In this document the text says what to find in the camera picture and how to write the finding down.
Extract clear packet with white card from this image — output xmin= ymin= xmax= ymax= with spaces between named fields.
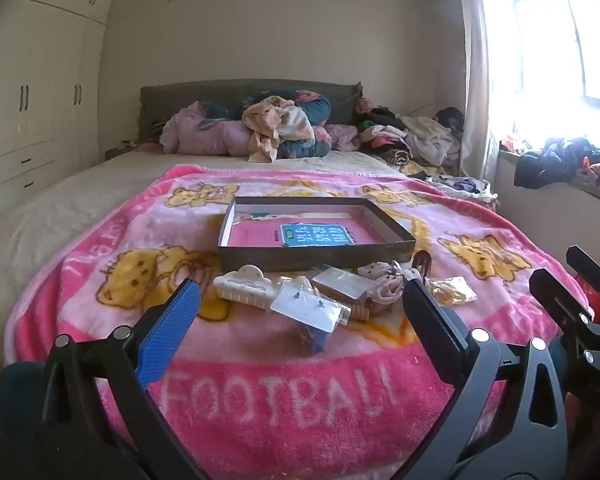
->
xmin=311 ymin=264 xmax=368 ymax=306

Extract pink dotted scrunchie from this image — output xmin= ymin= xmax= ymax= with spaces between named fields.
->
xmin=357 ymin=260 xmax=423 ymax=306

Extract brown hair clip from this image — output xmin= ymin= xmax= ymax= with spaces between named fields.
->
xmin=412 ymin=251 xmax=433 ymax=281

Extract lilac pillow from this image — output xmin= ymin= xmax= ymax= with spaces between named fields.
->
xmin=325 ymin=124 xmax=359 ymax=152

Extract white claw hair clip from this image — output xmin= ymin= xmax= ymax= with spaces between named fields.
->
xmin=214 ymin=263 xmax=281 ymax=308

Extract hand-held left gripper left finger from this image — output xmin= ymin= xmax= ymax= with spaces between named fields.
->
xmin=40 ymin=277 xmax=211 ymax=480

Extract yellow clear packet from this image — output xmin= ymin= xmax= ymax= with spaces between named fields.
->
xmin=425 ymin=276 xmax=477 ymax=307

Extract pink quilt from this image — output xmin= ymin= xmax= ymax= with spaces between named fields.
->
xmin=160 ymin=101 xmax=253 ymax=156

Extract peach patterned cloth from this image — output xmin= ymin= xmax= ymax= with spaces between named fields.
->
xmin=242 ymin=96 xmax=315 ymax=163

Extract crumpled clothes beside bed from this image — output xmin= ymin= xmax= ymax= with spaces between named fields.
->
xmin=427 ymin=175 xmax=498 ymax=203

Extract dark clothes on windowsill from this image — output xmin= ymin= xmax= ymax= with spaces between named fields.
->
xmin=500 ymin=135 xmax=600 ymax=196

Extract grey bed headboard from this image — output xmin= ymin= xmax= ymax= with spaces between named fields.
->
xmin=139 ymin=79 xmax=363 ymax=141

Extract pile of clothes on bed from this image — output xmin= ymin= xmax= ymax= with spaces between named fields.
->
xmin=200 ymin=91 xmax=333 ymax=161

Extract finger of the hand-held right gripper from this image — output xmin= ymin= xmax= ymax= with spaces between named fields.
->
xmin=566 ymin=245 xmax=600 ymax=311
xmin=529 ymin=269 xmax=600 ymax=401

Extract window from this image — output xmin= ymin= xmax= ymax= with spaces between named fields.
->
xmin=512 ymin=0 xmax=600 ymax=146

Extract white wardrobe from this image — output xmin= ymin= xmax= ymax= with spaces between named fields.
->
xmin=0 ymin=0 xmax=115 ymax=211

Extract shallow cardboard box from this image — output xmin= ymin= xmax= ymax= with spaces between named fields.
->
xmin=216 ymin=196 xmax=417 ymax=273

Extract clear earring card packet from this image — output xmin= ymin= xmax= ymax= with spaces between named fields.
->
xmin=270 ymin=280 xmax=352 ymax=333

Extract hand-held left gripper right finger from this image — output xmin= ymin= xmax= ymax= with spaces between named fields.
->
xmin=401 ymin=277 xmax=568 ymax=480

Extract pink printed blanket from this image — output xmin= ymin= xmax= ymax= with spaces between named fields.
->
xmin=2 ymin=162 xmax=593 ymax=480

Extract beige curtain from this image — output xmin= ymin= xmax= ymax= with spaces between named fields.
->
xmin=457 ymin=0 xmax=501 ymax=196

